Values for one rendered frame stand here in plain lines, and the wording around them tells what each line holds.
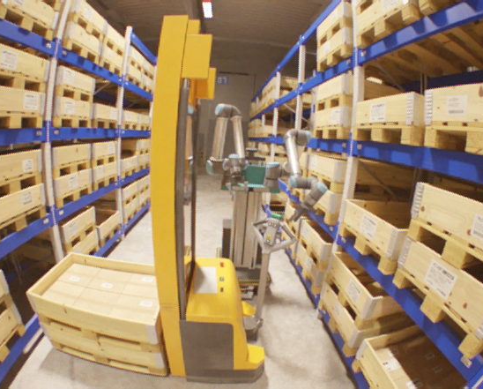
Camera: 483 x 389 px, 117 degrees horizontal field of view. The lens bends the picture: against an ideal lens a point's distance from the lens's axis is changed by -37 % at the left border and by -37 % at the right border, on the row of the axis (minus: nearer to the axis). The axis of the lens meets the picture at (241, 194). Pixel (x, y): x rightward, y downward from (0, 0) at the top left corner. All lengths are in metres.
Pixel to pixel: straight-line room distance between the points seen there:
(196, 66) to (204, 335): 1.65
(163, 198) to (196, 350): 1.15
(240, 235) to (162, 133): 2.03
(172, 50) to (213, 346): 1.88
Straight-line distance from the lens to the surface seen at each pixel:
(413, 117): 1.64
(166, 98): 1.26
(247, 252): 3.11
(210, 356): 1.92
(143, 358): 2.10
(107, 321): 1.89
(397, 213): 2.75
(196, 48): 1.30
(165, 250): 1.40
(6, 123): 2.38
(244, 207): 2.88
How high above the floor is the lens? 1.98
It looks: 13 degrees down
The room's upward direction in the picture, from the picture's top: 4 degrees clockwise
